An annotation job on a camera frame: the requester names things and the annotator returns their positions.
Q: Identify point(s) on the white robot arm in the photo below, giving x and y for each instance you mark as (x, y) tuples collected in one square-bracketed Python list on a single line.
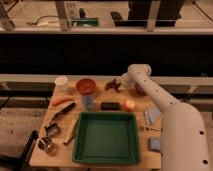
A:
[(183, 135)]

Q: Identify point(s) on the dark grape bunch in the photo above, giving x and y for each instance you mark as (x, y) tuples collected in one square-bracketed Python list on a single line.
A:
[(113, 85)]

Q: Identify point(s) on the metal fork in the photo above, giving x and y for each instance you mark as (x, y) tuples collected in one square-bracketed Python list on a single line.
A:
[(149, 129)]

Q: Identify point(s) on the wooden spatula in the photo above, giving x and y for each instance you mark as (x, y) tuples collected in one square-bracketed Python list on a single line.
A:
[(71, 131)]

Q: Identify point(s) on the blue translucent cup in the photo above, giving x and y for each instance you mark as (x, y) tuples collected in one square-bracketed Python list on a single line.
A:
[(88, 102)]

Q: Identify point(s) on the yellow red apple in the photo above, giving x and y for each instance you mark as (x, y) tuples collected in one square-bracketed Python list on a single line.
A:
[(129, 105)]

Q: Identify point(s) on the small metal measuring cup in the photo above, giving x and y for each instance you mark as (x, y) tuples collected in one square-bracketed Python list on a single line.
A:
[(52, 130)]

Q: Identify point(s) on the purple bowl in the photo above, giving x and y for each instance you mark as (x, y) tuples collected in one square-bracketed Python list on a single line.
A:
[(139, 89)]

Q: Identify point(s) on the blue sponge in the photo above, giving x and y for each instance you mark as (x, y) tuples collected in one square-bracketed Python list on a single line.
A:
[(154, 144)]

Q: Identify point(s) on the red bowl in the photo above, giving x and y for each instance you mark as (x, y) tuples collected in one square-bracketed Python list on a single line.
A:
[(86, 86)]

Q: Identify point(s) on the white lidded jar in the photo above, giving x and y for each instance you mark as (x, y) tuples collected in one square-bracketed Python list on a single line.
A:
[(61, 82)]

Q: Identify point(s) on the light blue folded cloth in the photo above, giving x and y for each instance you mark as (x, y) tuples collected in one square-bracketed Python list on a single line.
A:
[(151, 115)]

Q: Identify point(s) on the green box on shelf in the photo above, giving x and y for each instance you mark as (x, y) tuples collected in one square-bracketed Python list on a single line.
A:
[(91, 22)]

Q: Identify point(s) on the orange carrot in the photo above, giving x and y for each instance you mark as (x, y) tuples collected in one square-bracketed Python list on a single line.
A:
[(61, 100)]

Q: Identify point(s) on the dark brown rectangular block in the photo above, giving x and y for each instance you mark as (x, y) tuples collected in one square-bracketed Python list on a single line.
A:
[(110, 106)]

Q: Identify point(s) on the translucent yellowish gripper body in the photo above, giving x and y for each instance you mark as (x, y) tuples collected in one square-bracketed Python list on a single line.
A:
[(125, 82)]

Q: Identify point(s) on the black handled knife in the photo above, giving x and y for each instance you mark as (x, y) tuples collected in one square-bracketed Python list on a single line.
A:
[(59, 114)]

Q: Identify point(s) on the green plastic tray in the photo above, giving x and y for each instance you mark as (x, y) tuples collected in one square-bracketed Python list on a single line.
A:
[(106, 138)]

